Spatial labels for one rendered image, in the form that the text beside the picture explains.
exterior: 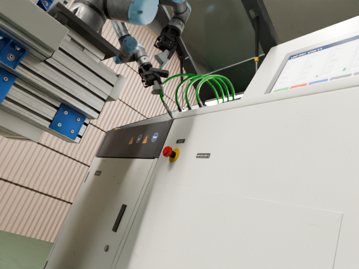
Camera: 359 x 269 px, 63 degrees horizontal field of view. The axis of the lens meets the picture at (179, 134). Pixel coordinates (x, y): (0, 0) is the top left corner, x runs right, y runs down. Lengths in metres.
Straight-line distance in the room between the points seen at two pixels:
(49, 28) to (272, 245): 0.70
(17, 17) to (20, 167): 2.61
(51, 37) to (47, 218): 2.84
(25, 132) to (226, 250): 0.71
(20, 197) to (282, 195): 2.98
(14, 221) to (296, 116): 3.06
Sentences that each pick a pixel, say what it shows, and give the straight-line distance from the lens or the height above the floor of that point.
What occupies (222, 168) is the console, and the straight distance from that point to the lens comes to 0.76.
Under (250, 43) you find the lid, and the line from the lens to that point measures 1.67.
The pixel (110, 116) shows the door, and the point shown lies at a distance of 3.68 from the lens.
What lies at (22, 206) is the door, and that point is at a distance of 3.39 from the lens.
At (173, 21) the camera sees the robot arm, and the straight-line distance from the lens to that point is 1.47.
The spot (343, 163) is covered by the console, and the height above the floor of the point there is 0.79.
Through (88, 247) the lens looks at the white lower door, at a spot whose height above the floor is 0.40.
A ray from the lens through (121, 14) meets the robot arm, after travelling 1.04.
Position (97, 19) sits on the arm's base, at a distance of 1.05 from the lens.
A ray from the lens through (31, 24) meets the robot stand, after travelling 0.82.
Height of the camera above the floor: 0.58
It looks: 17 degrees up
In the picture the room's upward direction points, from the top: 21 degrees clockwise
